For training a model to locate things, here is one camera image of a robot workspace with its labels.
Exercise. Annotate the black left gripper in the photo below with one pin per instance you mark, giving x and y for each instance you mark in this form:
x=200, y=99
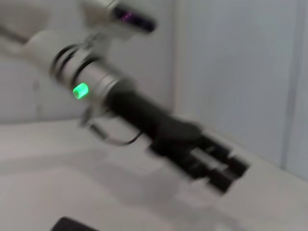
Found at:
x=154, y=125

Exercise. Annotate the black glasses case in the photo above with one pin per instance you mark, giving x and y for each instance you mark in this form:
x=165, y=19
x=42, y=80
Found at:
x=72, y=226

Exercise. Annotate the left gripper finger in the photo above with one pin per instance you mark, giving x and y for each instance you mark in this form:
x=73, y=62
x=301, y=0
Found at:
x=237, y=166
x=219, y=181

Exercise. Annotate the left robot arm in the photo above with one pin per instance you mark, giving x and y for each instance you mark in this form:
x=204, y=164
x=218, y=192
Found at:
x=96, y=77

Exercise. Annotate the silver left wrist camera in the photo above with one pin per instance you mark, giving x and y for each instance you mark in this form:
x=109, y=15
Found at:
x=134, y=20

